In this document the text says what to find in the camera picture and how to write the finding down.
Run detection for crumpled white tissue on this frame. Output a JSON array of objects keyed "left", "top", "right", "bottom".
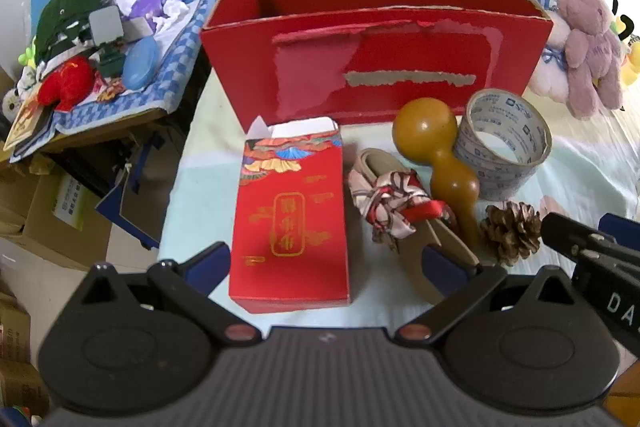
[{"left": 152, "top": 0, "right": 191, "bottom": 32}]

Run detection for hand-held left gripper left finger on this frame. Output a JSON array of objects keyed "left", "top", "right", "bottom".
[{"left": 79, "top": 241, "right": 263, "bottom": 351}]

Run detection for brown cardboard box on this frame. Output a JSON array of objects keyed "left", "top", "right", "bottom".
[{"left": 22, "top": 172, "right": 113, "bottom": 270}]

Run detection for blue checkered cloth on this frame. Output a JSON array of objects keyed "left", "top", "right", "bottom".
[{"left": 10, "top": 0, "right": 223, "bottom": 162}]

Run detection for clear printed tape roll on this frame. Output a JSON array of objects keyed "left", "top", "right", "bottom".
[{"left": 452, "top": 89, "right": 553, "bottom": 202}]

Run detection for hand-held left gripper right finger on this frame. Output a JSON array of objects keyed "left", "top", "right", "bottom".
[{"left": 395, "top": 246, "right": 582, "bottom": 349}]

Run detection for brown pine cone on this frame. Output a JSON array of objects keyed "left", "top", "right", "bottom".
[{"left": 480, "top": 201, "right": 543, "bottom": 268}]

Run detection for purple plush bear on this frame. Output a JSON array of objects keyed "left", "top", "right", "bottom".
[{"left": 556, "top": 0, "right": 626, "bottom": 122}]

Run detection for blue-edged cardboard box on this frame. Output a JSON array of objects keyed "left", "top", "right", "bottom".
[{"left": 95, "top": 142, "right": 176, "bottom": 253}]

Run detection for mint bear-print blanket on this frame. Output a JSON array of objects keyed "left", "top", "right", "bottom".
[{"left": 157, "top": 0, "right": 640, "bottom": 358}]

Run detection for stacked cardboard boxes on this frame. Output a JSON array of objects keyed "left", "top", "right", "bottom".
[{"left": 0, "top": 294, "right": 51, "bottom": 410}]

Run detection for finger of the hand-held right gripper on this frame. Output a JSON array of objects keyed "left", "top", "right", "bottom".
[
  {"left": 599, "top": 213, "right": 640, "bottom": 250},
  {"left": 541, "top": 212, "right": 640, "bottom": 345}
]

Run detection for grey square device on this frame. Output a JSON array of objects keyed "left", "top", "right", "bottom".
[{"left": 87, "top": 4, "right": 123, "bottom": 48}]

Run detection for green plush toy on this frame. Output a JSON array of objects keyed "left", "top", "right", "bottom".
[{"left": 35, "top": 0, "right": 111, "bottom": 58}]

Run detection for beige shoe with scarf bow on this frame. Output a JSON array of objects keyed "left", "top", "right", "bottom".
[{"left": 347, "top": 148, "right": 483, "bottom": 305}]

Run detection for white pink plush toy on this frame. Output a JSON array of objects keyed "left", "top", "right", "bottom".
[{"left": 530, "top": 14, "right": 576, "bottom": 100}]

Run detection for red patterned gift box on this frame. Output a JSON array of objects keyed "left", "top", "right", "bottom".
[{"left": 228, "top": 117, "right": 351, "bottom": 315}]

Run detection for brown gourd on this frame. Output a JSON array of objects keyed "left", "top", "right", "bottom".
[{"left": 391, "top": 98, "right": 482, "bottom": 253}]

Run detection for large red cardboard box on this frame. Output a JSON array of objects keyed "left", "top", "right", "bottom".
[{"left": 199, "top": 0, "right": 555, "bottom": 135}]

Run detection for red plush toy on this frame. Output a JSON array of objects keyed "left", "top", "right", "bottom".
[{"left": 37, "top": 56, "right": 96, "bottom": 112}]

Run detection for wooden side table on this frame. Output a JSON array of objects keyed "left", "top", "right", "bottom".
[{"left": 40, "top": 104, "right": 193, "bottom": 158}]

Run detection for yellow plush toy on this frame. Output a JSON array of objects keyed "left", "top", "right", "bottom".
[{"left": 610, "top": 0, "right": 640, "bottom": 85}]

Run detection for blue glasses case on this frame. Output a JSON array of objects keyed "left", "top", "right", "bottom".
[{"left": 121, "top": 36, "right": 161, "bottom": 90}]

